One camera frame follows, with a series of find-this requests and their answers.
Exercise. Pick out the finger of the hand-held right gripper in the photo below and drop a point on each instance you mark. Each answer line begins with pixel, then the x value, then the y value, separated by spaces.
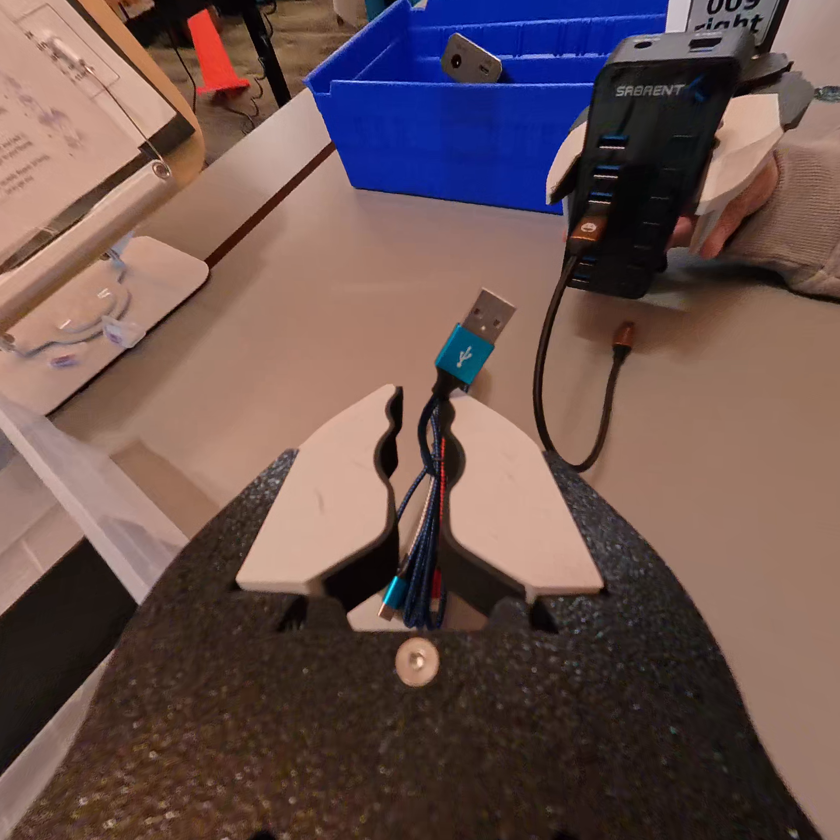
pixel 564 164
pixel 741 151

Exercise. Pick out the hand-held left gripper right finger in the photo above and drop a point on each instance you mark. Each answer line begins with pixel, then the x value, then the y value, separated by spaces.
pixel 518 518

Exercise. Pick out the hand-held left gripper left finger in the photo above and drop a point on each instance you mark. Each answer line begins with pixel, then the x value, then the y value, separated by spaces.
pixel 328 499

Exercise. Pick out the black USB hub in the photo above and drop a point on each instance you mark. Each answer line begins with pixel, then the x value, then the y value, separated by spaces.
pixel 649 164

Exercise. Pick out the person's right forearm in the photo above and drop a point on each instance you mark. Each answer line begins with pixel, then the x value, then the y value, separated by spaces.
pixel 800 216

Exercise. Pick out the grey desk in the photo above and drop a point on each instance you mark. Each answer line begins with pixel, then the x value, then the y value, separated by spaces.
pixel 394 262

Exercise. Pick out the person's right hand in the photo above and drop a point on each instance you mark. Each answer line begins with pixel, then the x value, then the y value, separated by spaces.
pixel 745 210

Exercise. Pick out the blue plastic bin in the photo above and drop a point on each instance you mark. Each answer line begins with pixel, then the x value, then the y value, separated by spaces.
pixel 453 138

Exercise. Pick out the grey metal adapter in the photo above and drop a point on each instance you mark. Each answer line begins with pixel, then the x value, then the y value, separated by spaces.
pixel 469 59

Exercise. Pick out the clear plastic bin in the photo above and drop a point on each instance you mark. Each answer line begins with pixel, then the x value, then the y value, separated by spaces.
pixel 79 485

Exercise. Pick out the black table leg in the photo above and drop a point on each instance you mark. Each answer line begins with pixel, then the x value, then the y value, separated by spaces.
pixel 266 46

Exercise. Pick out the orange traffic cone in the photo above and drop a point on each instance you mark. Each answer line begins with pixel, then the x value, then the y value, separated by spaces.
pixel 213 59

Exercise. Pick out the document display stand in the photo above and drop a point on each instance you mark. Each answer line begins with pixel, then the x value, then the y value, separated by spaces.
pixel 72 164

